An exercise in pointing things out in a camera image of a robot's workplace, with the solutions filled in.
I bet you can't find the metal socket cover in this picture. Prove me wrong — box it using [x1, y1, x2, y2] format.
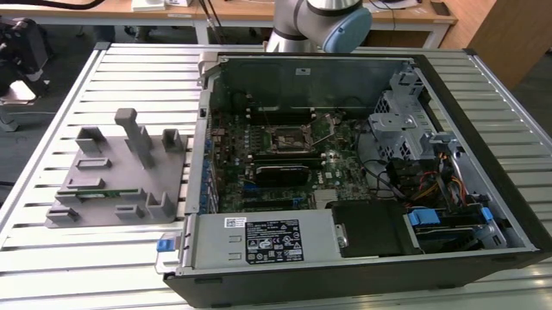
[301, 114, 339, 147]

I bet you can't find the green motherboard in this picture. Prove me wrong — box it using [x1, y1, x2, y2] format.
[206, 108, 378, 214]

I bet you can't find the black camera cable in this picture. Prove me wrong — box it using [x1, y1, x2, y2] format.
[23, 0, 107, 10]

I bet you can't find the blue case latch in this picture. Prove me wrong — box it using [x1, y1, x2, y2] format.
[156, 237, 179, 253]

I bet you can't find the blue disk carrier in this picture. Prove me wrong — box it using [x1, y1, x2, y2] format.
[408, 206, 441, 229]

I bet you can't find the black expansion slot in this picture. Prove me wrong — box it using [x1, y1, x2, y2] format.
[242, 199, 295, 210]

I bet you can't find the silver drive cage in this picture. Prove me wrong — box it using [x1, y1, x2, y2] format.
[367, 71, 437, 162]

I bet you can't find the silver disk bay bracket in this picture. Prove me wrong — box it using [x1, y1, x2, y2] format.
[424, 132, 509, 249]

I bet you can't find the grey parts rack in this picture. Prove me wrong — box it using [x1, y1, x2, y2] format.
[45, 108, 195, 229]

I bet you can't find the coloured wire bundle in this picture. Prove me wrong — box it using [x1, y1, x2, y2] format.
[412, 170, 469, 208]

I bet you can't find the black fan shroud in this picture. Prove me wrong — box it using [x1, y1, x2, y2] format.
[331, 200, 422, 259]

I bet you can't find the wooden desk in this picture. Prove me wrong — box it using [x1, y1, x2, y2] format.
[0, 0, 458, 49]

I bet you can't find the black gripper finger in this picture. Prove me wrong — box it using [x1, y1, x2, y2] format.
[19, 68, 49, 98]

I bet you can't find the black PC case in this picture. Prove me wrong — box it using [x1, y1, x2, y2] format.
[162, 48, 552, 309]

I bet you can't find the black RAM slot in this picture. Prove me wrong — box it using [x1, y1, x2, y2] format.
[247, 113, 317, 124]
[246, 106, 315, 116]
[254, 158, 323, 168]
[252, 151, 323, 160]

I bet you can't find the white box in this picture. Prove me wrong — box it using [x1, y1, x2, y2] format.
[131, 0, 167, 12]

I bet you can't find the silver chipset heat sink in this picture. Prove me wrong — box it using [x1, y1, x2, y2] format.
[313, 189, 338, 209]

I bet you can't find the green RAM stick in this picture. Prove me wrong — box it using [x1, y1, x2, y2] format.
[75, 189, 142, 198]

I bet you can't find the silver power supply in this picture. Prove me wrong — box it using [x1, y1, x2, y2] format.
[188, 209, 342, 269]

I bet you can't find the wooden cabinet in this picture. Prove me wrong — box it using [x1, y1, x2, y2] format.
[438, 0, 552, 91]

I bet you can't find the small black graphics card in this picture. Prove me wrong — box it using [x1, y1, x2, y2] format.
[254, 164, 311, 188]

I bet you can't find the CPU socket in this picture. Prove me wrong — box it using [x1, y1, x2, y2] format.
[269, 125, 315, 153]

